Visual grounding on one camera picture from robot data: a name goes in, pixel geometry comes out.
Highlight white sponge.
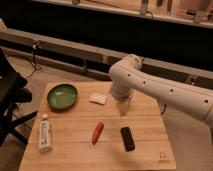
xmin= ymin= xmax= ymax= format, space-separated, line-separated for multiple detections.
xmin=89 ymin=93 xmax=107 ymax=105

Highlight white tube bottle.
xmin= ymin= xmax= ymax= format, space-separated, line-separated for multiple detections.
xmin=38 ymin=114 xmax=52 ymax=153

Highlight black chair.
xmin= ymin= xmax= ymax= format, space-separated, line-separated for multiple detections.
xmin=0 ymin=48 xmax=37 ymax=146

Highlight black cable on floor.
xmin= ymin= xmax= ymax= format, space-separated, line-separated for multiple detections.
xmin=30 ymin=40 xmax=43 ymax=72

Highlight orange carrot toy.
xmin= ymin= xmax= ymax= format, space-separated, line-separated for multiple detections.
xmin=92 ymin=122 xmax=104 ymax=145

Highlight black rectangular remote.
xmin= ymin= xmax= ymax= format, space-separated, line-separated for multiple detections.
xmin=120 ymin=127 xmax=135 ymax=151

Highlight green ceramic bowl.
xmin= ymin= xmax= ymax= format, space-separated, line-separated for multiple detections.
xmin=47 ymin=84 xmax=78 ymax=110

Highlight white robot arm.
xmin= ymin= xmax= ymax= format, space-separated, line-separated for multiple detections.
xmin=109 ymin=54 xmax=213 ymax=128

